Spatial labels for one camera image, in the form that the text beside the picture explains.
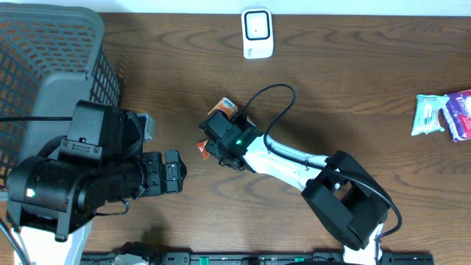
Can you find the right black cable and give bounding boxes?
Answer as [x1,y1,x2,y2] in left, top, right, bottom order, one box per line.
[241,83,403,240]

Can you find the white barcode scanner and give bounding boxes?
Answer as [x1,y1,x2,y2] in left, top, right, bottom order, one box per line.
[241,8,274,60]

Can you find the small orange box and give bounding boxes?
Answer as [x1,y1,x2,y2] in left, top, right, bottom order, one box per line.
[208,97,238,119]

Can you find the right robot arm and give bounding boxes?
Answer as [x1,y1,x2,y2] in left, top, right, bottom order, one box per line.
[199,110,392,264]

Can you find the grey plastic mesh basket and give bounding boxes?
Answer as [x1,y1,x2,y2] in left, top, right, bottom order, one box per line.
[1,2,121,188]

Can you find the mint green snack packet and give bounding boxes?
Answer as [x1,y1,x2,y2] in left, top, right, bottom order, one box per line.
[411,94,449,136]

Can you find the red orange snack bar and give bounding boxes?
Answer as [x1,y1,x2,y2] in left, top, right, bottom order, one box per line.
[196,138,210,160]

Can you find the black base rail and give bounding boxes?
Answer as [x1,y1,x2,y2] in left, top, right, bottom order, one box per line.
[79,241,434,265]

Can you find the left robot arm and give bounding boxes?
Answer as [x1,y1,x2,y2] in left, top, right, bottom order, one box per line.
[1,100,187,264]

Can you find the purple noodle packet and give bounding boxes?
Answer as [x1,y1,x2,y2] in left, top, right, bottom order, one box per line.
[442,89,470,142]

